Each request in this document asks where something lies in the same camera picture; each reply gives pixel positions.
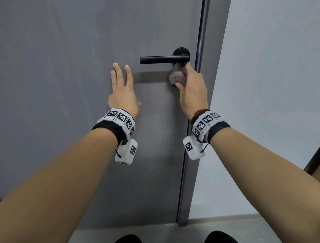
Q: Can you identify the blue film latch plate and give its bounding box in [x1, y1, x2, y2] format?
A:
[195, 37, 202, 73]

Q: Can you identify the black door handle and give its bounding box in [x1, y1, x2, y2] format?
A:
[139, 47, 191, 67]

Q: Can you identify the person's right hand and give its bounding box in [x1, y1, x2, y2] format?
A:
[175, 62, 208, 120]

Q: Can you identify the grey door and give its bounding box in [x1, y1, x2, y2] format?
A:
[0, 0, 204, 231]

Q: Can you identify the red string bracelet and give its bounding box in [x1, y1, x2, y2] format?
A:
[191, 109, 210, 125]

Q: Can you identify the person's left hand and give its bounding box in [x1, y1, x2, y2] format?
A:
[108, 62, 142, 120]

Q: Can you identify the person's right forearm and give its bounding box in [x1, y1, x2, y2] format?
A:
[209, 128, 320, 243]

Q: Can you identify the person's left forearm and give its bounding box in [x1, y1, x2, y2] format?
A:
[0, 128, 118, 243]

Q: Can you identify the wooden table with black frame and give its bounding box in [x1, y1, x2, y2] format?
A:
[304, 146, 320, 182]

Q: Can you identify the black white marker wristband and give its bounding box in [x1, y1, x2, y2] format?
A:
[92, 108, 136, 147]
[192, 110, 231, 145]

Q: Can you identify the black clothing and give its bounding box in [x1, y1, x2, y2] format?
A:
[121, 230, 238, 243]

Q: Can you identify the grey cleaning cloth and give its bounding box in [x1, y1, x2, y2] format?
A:
[169, 62, 187, 87]

